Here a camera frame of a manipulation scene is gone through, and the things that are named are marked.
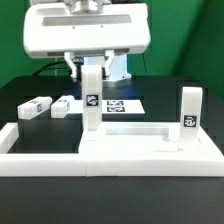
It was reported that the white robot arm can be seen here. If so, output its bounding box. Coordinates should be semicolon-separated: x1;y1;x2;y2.
23;0;151;86

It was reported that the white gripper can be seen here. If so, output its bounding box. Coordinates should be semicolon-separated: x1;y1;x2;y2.
23;2;151;80

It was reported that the white marker base plate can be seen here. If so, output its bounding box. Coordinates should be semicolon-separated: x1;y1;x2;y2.
68;100;145;114

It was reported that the white U-shaped obstacle frame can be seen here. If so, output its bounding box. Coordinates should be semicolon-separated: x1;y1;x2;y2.
0;121;224;178

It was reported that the black cable bundle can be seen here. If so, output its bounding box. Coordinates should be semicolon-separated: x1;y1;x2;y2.
32;59;73;77

